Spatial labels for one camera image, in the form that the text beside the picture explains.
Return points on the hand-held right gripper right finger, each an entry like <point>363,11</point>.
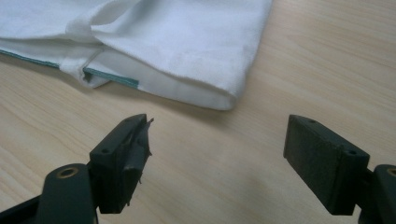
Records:
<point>323,165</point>

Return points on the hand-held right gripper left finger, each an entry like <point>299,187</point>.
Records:
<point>120,168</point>

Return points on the white towel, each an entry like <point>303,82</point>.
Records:
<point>149,40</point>

